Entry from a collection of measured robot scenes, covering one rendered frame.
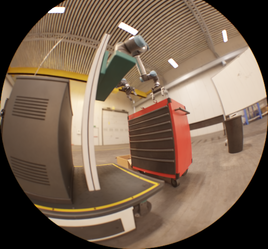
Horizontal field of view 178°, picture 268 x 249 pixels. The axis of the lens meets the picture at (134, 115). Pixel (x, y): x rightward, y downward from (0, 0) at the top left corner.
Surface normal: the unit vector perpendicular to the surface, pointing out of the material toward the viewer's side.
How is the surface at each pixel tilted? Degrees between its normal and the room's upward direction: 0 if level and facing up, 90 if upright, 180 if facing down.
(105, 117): 90
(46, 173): 90
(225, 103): 90
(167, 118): 90
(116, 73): 180
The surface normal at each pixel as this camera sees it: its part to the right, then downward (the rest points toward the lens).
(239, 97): -0.97, 0.01
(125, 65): 0.08, 0.96
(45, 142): 0.58, -0.27
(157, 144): -0.79, -0.11
